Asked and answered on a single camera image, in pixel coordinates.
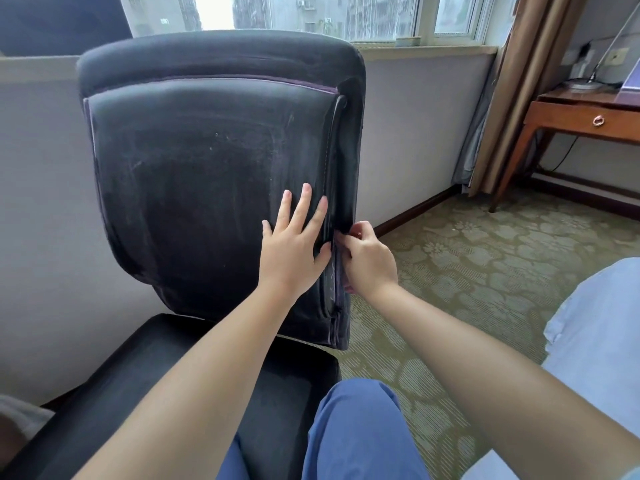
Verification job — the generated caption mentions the wooden furniture leg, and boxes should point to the wooden furniture leg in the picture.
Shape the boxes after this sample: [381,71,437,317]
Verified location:
[489,102,543,214]

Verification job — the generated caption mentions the blue trousers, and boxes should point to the blue trousers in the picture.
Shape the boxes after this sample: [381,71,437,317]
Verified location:
[215,378,431,480]

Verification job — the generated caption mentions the person's left hand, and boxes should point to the person's left hand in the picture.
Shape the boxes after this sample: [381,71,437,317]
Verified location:
[257,183,333,305]

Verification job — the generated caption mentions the black power cable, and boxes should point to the black power cable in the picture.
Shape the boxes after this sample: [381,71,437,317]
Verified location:
[547,137,581,173]

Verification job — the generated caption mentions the white wall socket with plug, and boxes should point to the white wall socket with plug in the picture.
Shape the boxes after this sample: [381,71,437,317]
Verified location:
[559,42,596,81]

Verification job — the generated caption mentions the beige window sill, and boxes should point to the beige window sill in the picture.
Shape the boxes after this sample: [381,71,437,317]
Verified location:
[0,44,499,85]

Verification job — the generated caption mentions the dark wooden baseboard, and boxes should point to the dark wooden baseboard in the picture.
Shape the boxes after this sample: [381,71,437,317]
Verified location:
[372,184,461,239]
[517,169,640,221]

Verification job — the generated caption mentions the black tissue box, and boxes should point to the black tissue box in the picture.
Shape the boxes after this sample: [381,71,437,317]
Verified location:
[0,0,133,57]

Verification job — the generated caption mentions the white sheer curtain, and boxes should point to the white sheer curtain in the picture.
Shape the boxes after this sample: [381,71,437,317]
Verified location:
[0,394,56,441]

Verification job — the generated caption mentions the blue standing display card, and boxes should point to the blue standing display card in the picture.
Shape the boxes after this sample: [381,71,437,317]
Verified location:
[619,57,640,93]

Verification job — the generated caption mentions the silver desk lamp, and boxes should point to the silver desk lamp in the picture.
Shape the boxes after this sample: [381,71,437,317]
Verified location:
[567,2,640,91]

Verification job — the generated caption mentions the grey window frame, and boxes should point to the grey window frame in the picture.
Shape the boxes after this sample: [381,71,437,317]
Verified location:
[117,0,501,48]

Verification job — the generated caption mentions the person's left forearm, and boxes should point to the person's left forearm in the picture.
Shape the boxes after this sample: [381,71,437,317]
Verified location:
[72,287,296,480]

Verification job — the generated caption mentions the grey building with antenna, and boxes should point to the grey building with antenna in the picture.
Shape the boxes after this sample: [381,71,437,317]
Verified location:
[119,0,203,38]

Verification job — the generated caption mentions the brown curtain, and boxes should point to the brown curtain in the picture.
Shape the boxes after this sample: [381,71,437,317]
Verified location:
[467,0,591,198]

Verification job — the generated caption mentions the person's right hand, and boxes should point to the person's right hand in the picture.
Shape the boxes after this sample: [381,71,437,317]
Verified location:
[335,220,400,303]

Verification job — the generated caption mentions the tall grey apartment building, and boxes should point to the tall grey apartment building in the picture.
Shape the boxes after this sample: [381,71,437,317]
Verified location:
[232,0,351,35]

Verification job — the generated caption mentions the wide grey apartment building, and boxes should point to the wide grey apartment building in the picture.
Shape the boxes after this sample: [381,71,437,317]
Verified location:
[345,0,421,41]

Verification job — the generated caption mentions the person's right forearm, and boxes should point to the person's right forearm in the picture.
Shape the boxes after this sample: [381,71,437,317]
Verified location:
[365,284,640,480]

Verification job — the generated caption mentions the black leather chair backrest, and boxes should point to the black leather chair backrest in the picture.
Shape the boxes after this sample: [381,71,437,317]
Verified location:
[75,29,367,351]

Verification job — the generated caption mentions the brown wooden desk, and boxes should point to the brown wooden desk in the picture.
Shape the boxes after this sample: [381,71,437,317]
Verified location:
[489,87,640,214]

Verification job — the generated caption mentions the grey curtain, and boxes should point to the grey curtain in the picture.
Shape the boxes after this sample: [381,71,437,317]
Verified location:
[451,47,501,188]

